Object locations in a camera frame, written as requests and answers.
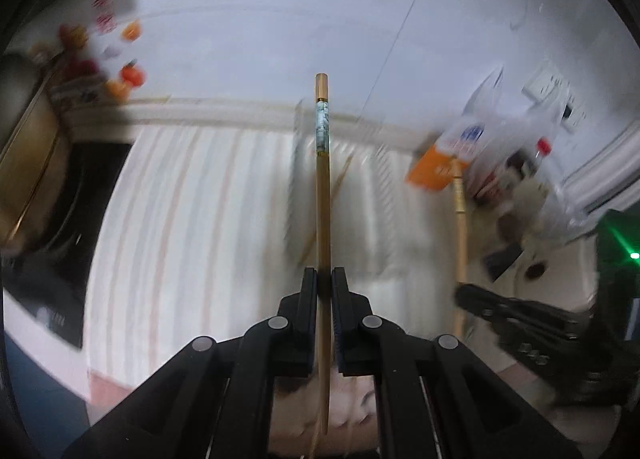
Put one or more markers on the plain wooden chopstick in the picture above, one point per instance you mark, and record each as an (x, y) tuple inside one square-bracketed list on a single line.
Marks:
[(460, 239)]

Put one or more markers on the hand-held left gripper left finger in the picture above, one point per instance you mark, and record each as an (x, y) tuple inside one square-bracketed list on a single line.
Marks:
[(309, 304)]

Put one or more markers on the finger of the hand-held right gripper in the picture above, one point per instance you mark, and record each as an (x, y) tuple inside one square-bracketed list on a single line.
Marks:
[(505, 306), (530, 351)]

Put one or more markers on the black induction cooktop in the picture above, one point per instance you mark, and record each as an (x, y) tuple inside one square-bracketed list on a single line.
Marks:
[(60, 259)]

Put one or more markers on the white wall socket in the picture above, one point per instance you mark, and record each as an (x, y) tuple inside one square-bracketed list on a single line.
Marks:
[(555, 94)]

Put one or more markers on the wooden chopstick with patterned end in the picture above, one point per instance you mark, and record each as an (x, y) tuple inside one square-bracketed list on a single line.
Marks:
[(323, 189)]

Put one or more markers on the small dark object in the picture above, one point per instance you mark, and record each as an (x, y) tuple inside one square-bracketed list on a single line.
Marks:
[(504, 261)]

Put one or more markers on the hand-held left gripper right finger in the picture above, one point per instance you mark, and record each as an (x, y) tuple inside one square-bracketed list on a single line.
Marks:
[(341, 306)]

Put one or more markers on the cluster of colourful small ornaments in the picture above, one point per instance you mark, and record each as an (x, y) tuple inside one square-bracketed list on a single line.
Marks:
[(120, 76)]

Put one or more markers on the clear plastic bag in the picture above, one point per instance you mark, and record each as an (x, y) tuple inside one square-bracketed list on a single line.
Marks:
[(520, 159)]

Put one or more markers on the white striped place mat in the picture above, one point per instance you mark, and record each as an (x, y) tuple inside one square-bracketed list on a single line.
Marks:
[(210, 239)]

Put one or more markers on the thin wooden chopstick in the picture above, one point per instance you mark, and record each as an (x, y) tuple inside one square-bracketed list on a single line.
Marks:
[(340, 184)]

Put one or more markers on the orange and white packet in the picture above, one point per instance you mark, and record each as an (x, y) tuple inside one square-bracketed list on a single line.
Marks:
[(440, 164)]

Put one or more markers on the golden metal pot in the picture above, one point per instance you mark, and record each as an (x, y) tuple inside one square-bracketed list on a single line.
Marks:
[(25, 149)]

